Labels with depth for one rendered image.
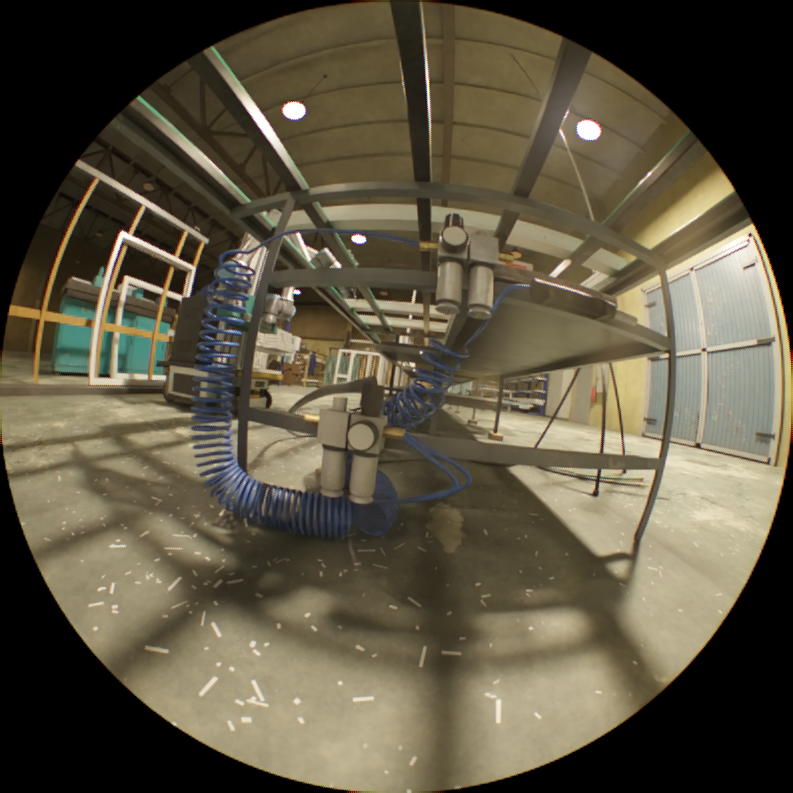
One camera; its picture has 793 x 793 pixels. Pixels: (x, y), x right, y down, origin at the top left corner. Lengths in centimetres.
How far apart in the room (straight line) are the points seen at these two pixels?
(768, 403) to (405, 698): 596
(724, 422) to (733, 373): 92
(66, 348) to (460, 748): 437
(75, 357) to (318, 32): 824
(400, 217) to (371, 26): 770
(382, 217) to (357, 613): 98
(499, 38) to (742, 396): 874
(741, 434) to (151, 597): 640
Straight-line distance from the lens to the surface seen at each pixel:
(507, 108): 897
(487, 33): 820
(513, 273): 60
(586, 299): 56
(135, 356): 462
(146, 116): 78
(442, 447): 47
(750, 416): 608
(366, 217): 91
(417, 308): 181
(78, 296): 430
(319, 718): 33
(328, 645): 38
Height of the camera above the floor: 32
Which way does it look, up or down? 2 degrees down
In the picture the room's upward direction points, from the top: 7 degrees clockwise
